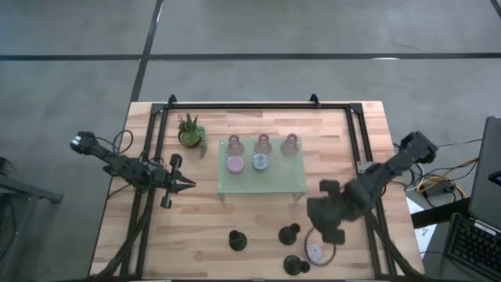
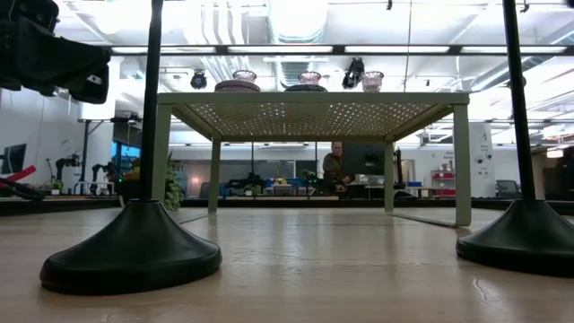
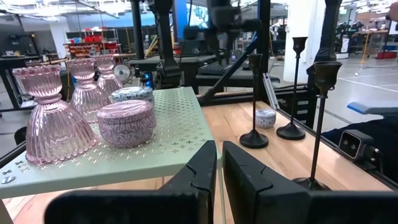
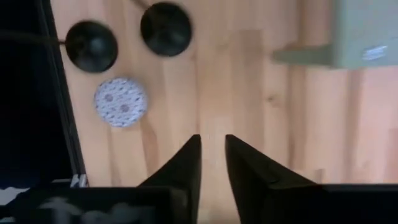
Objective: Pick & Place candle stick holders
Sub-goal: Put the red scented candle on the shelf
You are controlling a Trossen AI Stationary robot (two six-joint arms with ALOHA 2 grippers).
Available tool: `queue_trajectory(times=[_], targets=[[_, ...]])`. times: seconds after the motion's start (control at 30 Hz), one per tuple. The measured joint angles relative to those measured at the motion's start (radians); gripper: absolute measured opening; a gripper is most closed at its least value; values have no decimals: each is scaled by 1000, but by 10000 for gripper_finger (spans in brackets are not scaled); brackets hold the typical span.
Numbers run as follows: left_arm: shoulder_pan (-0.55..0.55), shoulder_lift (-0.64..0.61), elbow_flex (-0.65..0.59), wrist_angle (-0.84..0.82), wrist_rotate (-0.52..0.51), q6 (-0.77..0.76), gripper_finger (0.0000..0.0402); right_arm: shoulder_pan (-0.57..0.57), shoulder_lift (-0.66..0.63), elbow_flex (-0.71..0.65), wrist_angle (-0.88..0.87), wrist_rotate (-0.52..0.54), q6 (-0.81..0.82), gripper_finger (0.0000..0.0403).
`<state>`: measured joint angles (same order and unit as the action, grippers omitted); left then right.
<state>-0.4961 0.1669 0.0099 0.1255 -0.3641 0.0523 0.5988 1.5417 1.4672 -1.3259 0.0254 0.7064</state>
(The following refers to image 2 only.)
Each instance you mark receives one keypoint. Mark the black background robot arm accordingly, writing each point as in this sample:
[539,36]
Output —
[249,183]
[67,162]
[101,172]

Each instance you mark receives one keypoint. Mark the black aluminium table frame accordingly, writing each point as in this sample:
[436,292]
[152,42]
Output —
[269,203]

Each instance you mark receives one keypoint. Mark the pink round candle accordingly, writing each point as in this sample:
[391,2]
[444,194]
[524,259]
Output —
[237,86]

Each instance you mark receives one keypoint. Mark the grey patterned round candle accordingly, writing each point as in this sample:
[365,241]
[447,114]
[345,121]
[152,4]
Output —
[306,88]

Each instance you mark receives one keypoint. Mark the person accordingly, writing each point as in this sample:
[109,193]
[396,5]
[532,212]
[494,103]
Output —
[333,170]

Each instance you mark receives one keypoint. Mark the red bar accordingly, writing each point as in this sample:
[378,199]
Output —
[20,174]

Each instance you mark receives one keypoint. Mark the pink ribbed glass candle holder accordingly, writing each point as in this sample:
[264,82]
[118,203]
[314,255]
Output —
[372,82]
[244,75]
[309,77]

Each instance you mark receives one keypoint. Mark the black overhead light bar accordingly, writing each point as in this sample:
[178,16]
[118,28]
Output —
[338,49]

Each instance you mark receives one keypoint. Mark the black curved tube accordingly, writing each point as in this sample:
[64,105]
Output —
[24,192]

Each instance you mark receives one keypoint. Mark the dark cabinet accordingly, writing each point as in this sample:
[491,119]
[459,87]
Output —
[558,177]

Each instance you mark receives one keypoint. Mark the green perforated metal shelf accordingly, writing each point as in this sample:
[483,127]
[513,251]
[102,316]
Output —
[314,98]

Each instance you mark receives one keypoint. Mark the black cone candlestick holder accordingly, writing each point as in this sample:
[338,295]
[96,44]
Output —
[134,251]
[524,242]

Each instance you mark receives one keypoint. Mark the black ceiling spotlight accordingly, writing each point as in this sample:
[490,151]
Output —
[198,81]
[354,74]

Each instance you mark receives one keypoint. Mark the black upright stand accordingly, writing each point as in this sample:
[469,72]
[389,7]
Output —
[398,168]

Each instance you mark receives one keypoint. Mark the silver ventilation duct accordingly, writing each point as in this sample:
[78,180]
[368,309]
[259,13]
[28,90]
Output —
[296,20]

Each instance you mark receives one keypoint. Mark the red storage rack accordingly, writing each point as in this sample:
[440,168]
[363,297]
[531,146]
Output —
[441,176]

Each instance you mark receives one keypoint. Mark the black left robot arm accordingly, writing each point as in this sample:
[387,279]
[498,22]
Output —
[27,11]

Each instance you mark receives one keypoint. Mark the black computer monitor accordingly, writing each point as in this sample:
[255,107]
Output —
[12,158]
[365,159]

